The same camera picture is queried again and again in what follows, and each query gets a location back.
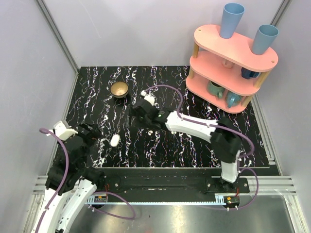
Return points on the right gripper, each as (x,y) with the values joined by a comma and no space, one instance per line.
(133,113)

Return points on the white earbud charging case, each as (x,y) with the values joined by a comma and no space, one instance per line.
(115,139)

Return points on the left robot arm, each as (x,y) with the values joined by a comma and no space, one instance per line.
(60,208)

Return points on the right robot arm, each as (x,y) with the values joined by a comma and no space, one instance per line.
(224,143)

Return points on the brown ceramic bowl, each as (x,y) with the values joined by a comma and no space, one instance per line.
(119,89)

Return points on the green ceramic mug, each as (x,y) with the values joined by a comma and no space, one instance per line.
(215,89)

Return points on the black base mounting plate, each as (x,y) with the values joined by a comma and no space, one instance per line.
(123,179)

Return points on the light blue ceramic mug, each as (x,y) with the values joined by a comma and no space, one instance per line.
(232,99)

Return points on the pink three-tier shelf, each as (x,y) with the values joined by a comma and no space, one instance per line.
(206,65)

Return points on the pink mug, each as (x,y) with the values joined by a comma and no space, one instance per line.
(227,63)

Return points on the dark blue mug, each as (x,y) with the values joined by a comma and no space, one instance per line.
(248,74)

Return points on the left blue plastic cup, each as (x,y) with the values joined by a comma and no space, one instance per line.
(232,14)

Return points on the blue plastic cup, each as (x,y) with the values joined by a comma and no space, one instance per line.
(232,14)
(264,37)

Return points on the right blue plastic cup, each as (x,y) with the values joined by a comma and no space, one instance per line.
(264,37)

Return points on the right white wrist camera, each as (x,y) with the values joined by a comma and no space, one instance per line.
(150,98)

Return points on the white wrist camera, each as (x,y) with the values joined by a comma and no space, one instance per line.
(62,130)
(150,98)

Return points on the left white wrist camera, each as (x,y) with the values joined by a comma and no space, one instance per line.
(62,130)

